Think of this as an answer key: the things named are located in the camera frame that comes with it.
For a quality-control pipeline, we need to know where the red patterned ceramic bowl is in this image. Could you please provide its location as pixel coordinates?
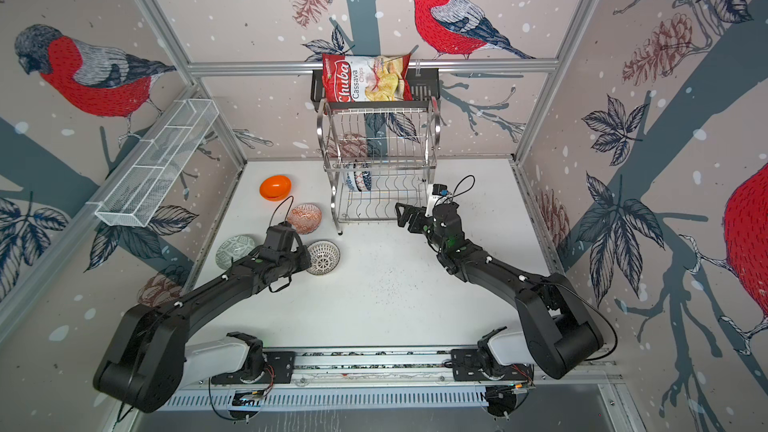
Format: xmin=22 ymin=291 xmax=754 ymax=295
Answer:
xmin=287 ymin=203 xmax=323 ymax=235

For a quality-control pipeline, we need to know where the white brown patterned bowl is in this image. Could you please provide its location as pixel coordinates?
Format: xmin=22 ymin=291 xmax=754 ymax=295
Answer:
xmin=307 ymin=240 xmax=341 ymax=276

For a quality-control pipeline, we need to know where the blue geometric upturned bowl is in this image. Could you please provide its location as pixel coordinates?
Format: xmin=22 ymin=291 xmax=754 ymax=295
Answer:
xmin=355 ymin=170 xmax=372 ymax=192

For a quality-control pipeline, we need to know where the stainless steel dish rack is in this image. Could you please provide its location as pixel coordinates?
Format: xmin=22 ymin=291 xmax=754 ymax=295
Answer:
xmin=316 ymin=98 xmax=442 ymax=234

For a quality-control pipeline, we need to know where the blue floral ceramic bowl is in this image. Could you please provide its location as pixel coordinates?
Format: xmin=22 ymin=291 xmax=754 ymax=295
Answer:
xmin=345 ymin=170 xmax=360 ymax=192

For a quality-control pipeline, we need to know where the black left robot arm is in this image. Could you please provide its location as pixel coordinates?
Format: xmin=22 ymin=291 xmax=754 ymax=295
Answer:
xmin=93 ymin=222 xmax=311 ymax=413

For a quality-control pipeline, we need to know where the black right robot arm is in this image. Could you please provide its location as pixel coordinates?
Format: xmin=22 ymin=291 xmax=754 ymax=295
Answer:
xmin=395 ymin=202 xmax=604 ymax=379

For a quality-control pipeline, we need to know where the green patterned ceramic bowl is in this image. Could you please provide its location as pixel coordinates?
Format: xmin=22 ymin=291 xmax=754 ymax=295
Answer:
xmin=215 ymin=234 xmax=256 ymax=270

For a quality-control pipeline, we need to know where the orange plastic bowl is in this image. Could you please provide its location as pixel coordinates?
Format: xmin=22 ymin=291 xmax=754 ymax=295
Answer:
xmin=259 ymin=175 xmax=292 ymax=202

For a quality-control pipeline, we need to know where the red cassava chips bag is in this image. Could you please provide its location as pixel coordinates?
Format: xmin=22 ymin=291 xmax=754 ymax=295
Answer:
xmin=318 ymin=54 xmax=413 ymax=110

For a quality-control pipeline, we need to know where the black wall basket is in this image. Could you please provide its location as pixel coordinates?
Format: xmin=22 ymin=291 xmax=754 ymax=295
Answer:
xmin=310 ymin=68 xmax=440 ymax=110

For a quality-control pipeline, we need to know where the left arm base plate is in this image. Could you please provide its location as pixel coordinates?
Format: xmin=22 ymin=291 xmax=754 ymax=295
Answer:
xmin=211 ymin=351 xmax=296 ymax=386

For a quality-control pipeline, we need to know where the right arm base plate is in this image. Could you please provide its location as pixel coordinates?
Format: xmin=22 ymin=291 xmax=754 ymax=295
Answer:
xmin=446 ymin=348 xmax=535 ymax=383

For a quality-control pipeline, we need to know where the aluminium mounting rail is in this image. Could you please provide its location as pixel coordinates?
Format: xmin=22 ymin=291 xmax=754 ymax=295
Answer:
xmin=128 ymin=344 xmax=619 ymax=391

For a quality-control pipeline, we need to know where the white wire mesh shelf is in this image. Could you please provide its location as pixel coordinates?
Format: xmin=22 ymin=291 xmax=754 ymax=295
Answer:
xmin=95 ymin=98 xmax=219 ymax=227

